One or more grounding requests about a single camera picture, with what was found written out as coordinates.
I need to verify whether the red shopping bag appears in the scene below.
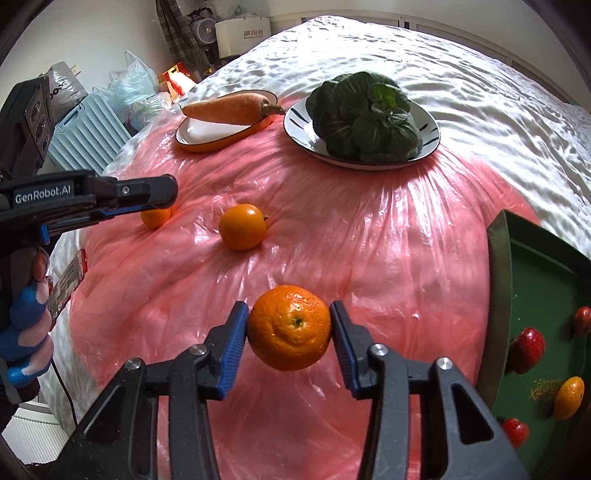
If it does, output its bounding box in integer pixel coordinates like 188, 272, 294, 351
159, 65, 195, 102

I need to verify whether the carrot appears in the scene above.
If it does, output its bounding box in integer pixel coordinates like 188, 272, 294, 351
181, 93, 286, 126

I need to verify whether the light blue ribbed suitcase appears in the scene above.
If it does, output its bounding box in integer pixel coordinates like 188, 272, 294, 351
47, 91, 132, 175

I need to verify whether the orange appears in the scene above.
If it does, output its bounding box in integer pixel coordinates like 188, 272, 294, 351
140, 207, 172, 230
218, 203, 268, 251
248, 285, 332, 371
553, 376, 585, 421

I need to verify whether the person's left hand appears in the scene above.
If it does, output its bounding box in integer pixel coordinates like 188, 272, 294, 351
0, 244, 55, 391

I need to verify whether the silver plastic bag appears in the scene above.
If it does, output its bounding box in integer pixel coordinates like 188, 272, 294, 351
44, 62, 88, 109

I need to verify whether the pink plastic sheet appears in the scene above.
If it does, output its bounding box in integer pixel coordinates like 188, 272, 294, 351
69, 95, 541, 480

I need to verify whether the dark green leafy vegetable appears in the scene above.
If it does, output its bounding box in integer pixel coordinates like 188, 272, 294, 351
306, 71, 422, 163

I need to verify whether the white plastic bag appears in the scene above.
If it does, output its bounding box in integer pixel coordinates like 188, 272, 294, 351
129, 95, 171, 130

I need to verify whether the clear bluish plastic bag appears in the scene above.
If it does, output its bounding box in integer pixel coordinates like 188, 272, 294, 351
108, 51, 160, 107

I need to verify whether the orange oval plate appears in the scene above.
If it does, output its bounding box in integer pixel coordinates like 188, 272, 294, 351
174, 90, 279, 154

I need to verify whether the white plate with dark rim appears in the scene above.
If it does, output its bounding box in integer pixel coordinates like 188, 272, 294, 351
283, 95, 441, 171

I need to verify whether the black cable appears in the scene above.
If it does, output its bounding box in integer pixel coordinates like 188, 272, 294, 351
48, 355, 79, 437

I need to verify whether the small grey fan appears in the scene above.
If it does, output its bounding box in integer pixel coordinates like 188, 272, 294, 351
187, 16, 218, 47

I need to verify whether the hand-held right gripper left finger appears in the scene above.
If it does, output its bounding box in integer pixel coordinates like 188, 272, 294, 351
46, 301, 250, 480

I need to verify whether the green tray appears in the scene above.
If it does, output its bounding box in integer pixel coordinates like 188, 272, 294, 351
475, 209, 591, 480

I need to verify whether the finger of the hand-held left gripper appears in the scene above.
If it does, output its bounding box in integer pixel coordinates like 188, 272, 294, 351
99, 205, 156, 219
93, 174, 179, 210

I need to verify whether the white paper bag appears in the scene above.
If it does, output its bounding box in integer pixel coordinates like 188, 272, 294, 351
215, 17, 273, 59

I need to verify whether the plaid scarf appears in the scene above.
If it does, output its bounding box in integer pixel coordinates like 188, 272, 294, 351
156, 0, 208, 75

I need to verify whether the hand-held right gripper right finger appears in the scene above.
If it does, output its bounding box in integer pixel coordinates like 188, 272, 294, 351
329, 300, 532, 480

